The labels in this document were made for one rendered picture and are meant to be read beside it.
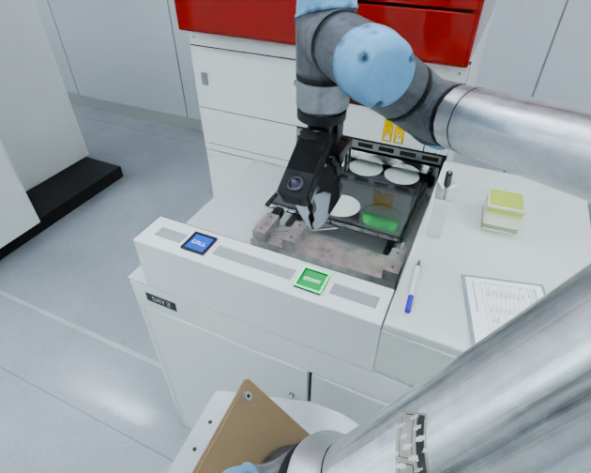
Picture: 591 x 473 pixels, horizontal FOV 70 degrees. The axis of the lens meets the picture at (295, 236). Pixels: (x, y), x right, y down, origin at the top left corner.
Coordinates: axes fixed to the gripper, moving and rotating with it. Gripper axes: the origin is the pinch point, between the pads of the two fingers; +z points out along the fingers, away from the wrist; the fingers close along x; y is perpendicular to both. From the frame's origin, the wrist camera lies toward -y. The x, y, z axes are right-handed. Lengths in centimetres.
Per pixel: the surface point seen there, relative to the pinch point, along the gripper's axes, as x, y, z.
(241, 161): 51, 58, 31
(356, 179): 6, 48, 20
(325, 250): 3.9, 18.3, 22.1
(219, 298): 18.8, -4.4, 23.2
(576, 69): -59, 207, 28
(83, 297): 131, 30, 111
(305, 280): 1.0, -0.2, 13.6
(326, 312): -5.2, -4.4, 15.6
